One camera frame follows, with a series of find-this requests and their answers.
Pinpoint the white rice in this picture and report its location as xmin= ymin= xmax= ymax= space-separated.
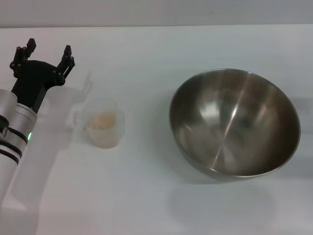
xmin=87 ymin=111 xmax=117 ymax=130

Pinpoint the stainless steel mixing bowl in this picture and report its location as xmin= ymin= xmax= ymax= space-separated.
xmin=169 ymin=68 xmax=301 ymax=182

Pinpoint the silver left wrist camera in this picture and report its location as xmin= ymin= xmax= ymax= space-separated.
xmin=0 ymin=89 xmax=18 ymax=118

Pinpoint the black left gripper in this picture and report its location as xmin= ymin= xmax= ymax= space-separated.
xmin=9 ymin=38 xmax=75 ymax=114

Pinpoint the clear plastic measuring cup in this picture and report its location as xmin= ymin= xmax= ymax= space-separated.
xmin=66 ymin=97 xmax=126 ymax=149

